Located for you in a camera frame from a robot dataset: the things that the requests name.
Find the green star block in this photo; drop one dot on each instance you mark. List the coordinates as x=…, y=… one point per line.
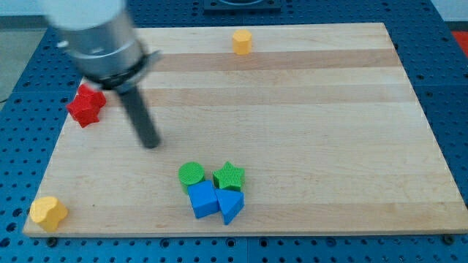
x=229, y=177

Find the yellow hexagon block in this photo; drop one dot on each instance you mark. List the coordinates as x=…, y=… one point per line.
x=242, y=42

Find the green cylinder block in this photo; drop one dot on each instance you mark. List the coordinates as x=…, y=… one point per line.
x=189, y=174

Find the wooden board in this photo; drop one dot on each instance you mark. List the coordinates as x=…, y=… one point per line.
x=323, y=119

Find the yellow heart block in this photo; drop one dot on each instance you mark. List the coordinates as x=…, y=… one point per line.
x=48, y=212

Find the blue triangle block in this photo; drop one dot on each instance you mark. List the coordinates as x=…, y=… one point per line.
x=230, y=203

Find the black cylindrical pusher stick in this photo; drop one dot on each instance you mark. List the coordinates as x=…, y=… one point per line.
x=138, y=113

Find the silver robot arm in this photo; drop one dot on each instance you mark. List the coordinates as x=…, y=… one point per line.
x=100, y=38

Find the blue cube block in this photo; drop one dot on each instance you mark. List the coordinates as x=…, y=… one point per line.
x=203, y=199

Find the red star block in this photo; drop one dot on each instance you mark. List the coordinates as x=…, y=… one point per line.
x=86, y=105

